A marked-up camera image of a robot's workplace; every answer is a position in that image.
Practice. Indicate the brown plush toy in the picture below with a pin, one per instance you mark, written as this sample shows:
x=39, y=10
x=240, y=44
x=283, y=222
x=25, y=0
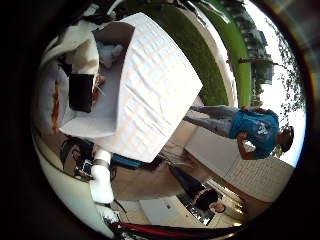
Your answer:
x=99, y=83

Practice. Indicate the fried egg plush toy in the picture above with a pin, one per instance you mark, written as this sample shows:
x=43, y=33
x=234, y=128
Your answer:
x=46, y=100

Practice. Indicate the white container box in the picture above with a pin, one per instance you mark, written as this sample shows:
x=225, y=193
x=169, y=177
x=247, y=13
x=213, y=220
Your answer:
x=106, y=113

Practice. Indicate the white striped tablecloth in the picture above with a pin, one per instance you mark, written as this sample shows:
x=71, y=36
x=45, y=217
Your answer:
x=156, y=93

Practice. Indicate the teal clamp bar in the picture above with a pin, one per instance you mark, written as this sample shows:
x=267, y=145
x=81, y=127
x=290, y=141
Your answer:
x=133, y=162

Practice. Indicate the person in black clothes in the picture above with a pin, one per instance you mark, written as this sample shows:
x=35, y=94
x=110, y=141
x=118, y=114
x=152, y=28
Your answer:
x=196, y=190

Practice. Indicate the person in blue shirt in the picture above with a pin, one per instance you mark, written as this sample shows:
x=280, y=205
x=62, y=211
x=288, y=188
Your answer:
x=256, y=128

